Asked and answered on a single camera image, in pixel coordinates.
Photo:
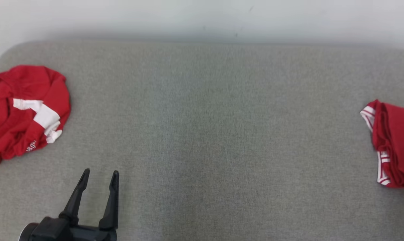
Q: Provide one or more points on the red Bulls 23 jersey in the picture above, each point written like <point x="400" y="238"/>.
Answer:
<point x="399" y="140"/>

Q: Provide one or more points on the red shorts with white stripe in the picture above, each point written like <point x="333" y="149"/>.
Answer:
<point x="7" y="134"/>

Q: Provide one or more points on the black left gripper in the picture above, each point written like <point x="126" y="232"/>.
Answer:
<point x="71" y="233"/>

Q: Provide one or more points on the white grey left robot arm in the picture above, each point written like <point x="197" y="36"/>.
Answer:
<point x="24" y="235"/>

